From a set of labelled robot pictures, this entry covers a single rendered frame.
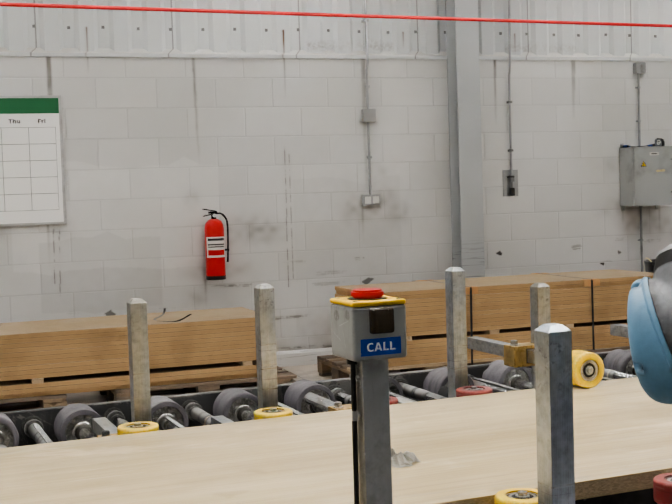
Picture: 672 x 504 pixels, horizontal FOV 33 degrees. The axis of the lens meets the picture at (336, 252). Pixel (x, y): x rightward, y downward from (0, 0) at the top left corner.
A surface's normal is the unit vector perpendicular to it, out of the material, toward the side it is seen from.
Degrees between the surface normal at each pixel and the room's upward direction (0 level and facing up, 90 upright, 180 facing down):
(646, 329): 74
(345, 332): 90
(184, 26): 90
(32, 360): 90
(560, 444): 90
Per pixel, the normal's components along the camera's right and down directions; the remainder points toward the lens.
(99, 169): 0.32, 0.04
